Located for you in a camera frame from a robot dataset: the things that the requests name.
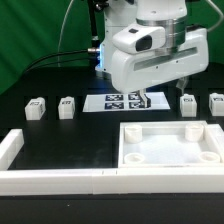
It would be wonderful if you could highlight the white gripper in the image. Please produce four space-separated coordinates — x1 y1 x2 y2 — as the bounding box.
111 28 209 108

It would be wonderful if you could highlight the white square tabletop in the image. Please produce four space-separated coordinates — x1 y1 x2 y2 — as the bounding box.
118 121 224 168

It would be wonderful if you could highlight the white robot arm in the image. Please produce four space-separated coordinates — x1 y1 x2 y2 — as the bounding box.
94 0 216 108

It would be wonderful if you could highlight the AprilTag marker sheet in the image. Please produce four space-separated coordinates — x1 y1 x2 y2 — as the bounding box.
83 92 170 112

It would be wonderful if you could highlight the green backdrop curtain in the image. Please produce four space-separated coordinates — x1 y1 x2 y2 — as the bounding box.
0 0 224 96

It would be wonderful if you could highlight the white U-shaped obstacle fence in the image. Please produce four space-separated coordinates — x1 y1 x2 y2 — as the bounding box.
0 129 224 196

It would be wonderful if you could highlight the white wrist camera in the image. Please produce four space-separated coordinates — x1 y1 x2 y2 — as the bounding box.
112 23 166 54

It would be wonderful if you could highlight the black cable upper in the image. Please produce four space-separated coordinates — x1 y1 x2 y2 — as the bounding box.
23 47 102 73

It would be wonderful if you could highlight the black cable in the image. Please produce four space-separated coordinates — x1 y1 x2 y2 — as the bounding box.
23 47 102 73
31 56 101 70

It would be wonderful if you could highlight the grey cable right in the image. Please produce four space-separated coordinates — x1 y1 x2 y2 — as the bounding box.
205 0 224 33

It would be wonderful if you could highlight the grey cable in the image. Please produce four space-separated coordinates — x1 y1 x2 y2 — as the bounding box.
57 0 76 68
205 0 224 33

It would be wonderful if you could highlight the black cable lower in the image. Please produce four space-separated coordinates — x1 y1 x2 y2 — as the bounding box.
31 56 101 70

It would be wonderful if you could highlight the grey cable left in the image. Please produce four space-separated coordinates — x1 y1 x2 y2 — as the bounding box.
57 0 76 68

